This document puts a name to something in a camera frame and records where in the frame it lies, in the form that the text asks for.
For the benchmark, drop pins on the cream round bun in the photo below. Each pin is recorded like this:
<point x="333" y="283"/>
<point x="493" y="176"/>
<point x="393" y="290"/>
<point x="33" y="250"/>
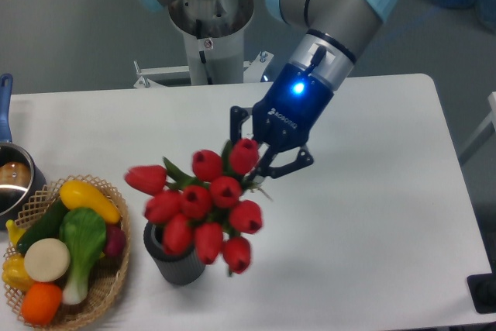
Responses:
<point x="47" y="260"/>

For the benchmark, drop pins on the white frame at right edge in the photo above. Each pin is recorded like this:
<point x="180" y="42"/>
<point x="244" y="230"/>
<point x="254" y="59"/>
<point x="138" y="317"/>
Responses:
<point x="480" y="135"/>

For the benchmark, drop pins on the yellow banana tip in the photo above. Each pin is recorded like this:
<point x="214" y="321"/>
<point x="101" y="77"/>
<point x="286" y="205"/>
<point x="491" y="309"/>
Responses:
<point x="15" y="233"/>

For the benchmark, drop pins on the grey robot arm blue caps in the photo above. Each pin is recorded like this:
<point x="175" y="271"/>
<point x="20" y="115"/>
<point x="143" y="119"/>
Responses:
<point x="336" y="34"/>

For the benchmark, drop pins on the red tulip bouquet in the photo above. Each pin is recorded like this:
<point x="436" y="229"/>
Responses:
<point x="205" y="208"/>

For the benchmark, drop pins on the yellow squash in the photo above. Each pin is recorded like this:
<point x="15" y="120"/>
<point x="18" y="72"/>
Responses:
<point x="79" y="194"/>

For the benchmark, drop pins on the black device at table edge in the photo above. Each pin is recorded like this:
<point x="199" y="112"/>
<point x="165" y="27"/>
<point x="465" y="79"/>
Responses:
<point x="482" y="292"/>

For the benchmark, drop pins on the purple red radish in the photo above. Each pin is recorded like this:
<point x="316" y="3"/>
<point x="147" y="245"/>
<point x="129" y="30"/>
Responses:
<point x="115" y="241"/>

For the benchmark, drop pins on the yellow bell pepper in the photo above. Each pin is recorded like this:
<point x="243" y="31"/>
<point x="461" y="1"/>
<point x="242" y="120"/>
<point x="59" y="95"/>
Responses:
<point x="15" y="275"/>

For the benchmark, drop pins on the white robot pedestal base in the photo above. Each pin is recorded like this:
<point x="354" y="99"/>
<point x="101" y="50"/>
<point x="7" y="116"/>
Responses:
<point x="213" y="32"/>

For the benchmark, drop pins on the steel saucepan blue handle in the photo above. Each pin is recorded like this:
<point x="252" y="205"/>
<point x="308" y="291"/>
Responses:
<point x="20" y="177"/>

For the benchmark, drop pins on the green bok choy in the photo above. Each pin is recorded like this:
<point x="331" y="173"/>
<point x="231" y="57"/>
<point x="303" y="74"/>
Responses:
<point x="83" y="231"/>

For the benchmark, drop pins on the orange fruit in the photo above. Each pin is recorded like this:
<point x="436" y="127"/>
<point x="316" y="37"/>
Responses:
<point x="40" y="303"/>

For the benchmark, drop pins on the dark green cucumber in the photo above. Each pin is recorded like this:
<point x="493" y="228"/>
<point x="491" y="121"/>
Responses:
<point x="47" y="226"/>

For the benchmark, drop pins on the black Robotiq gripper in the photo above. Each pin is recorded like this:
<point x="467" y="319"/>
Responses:
<point x="282" y="119"/>

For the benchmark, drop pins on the dark grey ribbed vase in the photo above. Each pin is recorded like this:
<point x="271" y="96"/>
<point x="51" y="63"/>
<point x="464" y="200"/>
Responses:
<point x="179" y="269"/>

